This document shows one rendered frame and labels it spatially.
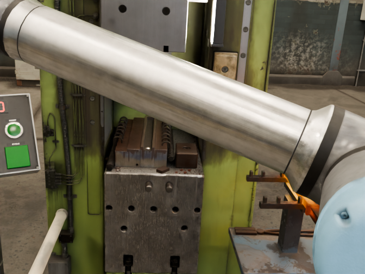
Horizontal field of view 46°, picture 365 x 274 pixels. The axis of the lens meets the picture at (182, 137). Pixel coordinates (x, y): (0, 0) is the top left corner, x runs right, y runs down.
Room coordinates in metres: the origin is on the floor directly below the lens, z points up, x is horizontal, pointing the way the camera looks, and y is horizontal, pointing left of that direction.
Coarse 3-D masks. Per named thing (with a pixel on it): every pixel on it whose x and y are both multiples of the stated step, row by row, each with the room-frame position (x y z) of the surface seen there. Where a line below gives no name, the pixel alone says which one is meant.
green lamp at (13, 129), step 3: (9, 126) 1.41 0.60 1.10; (12, 126) 1.41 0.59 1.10; (15, 126) 1.41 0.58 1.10; (18, 126) 1.42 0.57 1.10; (9, 129) 1.40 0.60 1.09; (12, 129) 1.40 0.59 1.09; (15, 129) 1.41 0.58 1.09; (18, 129) 1.41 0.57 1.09; (9, 132) 1.39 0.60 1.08; (12, 132) 1.40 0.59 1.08; (15, 132) 1.40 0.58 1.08; (18, 132) 1.41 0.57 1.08; (12, 135) 1.39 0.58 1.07; (15, 135) 1.40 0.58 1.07
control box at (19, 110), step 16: (0, 96) 1.45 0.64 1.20; (16, 96) 1.47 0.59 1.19; (0, 112) 1.42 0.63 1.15; (16, 112) 1.44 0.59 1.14; (32, 112) 1.47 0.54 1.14; (0, 128) 1.39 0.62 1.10; (32, 128) 1.44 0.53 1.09; (0, 144) 1.36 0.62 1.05; (16, 144) 1.39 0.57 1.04; (32, 144) 1.41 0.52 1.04; (0, 160) 1.34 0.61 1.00; (32, 160) 1.38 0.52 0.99; (0, 176) 1.34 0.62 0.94
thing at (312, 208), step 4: (304, 200) 1.28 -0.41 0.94; (308, 200) 1.28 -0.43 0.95; (304, 204) 1.28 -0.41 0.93; (308, 204) 1.24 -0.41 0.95; (312, 204) 1.24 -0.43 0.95; (316, 204) 1.24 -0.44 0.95; (308, 208) 1.23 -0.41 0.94; (312, 208) 1.22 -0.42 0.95; (316, 208) 1.22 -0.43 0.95; (308, 212) 1.23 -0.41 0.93; (312, 212) 1.22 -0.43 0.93; (316, 212) 1.19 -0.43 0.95; (312, 216) 1.21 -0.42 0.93; (316, 216) 1.17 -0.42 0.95; (316, 220) 1.18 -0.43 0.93
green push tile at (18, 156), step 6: (6, 150) 1.36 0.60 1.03; (12, 150) 1.36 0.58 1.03; (18, 150) 1.37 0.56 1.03; (24, 150) 1.38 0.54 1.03; (6, 156) 1.35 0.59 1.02; (12, 156) 1.35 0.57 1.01; (18, 156) 1.36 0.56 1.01; (24, 156) 1.37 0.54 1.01; (12, 162) 1.34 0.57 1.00; (18, 162) 1.35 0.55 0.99; (24, 162) 1.36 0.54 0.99; (12, 168) 1.34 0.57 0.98
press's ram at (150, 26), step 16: (112, 0) 1.54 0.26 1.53; (128, 0) 1.54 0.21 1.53; (144, 0) 1.55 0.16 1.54; (160, 0) 1.55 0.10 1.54; (176, 0) 1.55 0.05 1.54; (192, 0) 1.75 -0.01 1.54; (112, 16) 1.54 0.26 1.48; (128, 16) 1.54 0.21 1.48; (144, 16) 1.55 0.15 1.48; (160, 16) 1.55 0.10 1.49; (176, 16) 1.55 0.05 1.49; (128, 32) 1.54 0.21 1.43; (144, 32) 1.55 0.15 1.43; (160, 32) 1.55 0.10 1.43; (176, 32) 1.55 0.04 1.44; (160, 48) 1.55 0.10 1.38; (176, 48) 1.55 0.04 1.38
